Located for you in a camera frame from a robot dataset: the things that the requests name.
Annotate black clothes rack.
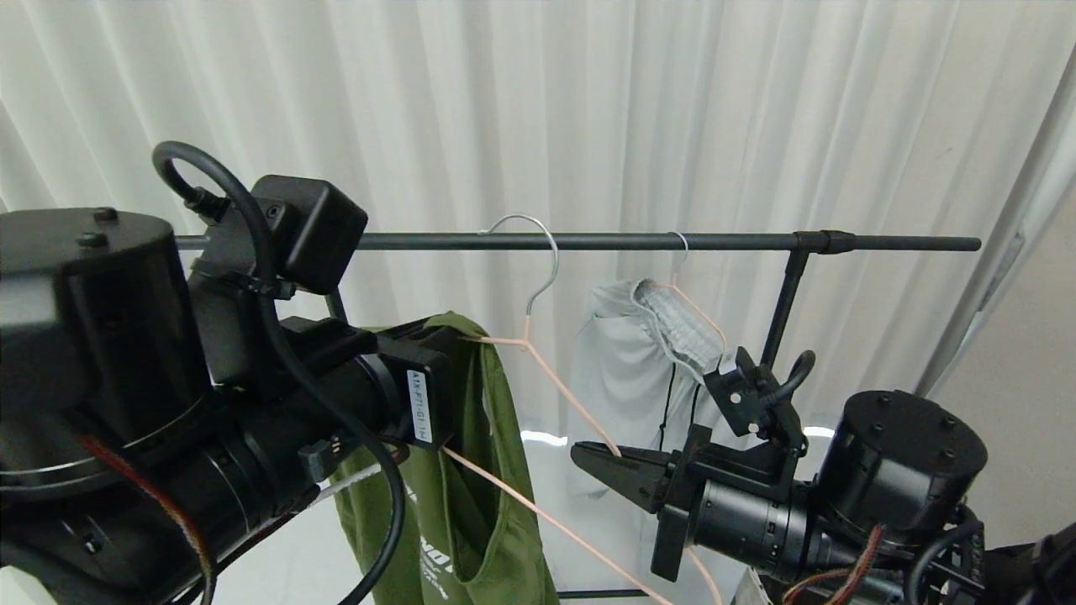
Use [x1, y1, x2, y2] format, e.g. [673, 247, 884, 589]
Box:
[172, 229, 983, 602]

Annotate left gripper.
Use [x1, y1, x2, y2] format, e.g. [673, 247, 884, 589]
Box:
[210, 324, 461, 526]

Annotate white curtain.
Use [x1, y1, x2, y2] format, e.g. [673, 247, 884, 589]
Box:
[0, 0, 1076, 455]

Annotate pink clothes hanger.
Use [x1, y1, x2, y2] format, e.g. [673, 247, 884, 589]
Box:
[437, 214, 725, 605]
[668, 233, 729, 355]

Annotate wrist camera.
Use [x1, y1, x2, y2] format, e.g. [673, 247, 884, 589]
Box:
[187, 174, 379, 400]
[702, 346, 810, 484]

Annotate pale grey shorts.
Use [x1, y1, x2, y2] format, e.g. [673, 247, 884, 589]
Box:
[565, 279, 757, 589]

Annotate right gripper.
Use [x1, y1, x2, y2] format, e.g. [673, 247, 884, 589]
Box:
[650, 424, 833, 582]

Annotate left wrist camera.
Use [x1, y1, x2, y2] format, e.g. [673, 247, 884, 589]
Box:
[187, 174, 379, 400]

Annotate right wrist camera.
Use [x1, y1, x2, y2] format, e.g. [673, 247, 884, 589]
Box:
[702, 346, 810, 484]

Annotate green garment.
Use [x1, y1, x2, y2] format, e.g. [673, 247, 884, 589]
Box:
[332, 311, 562, 605]

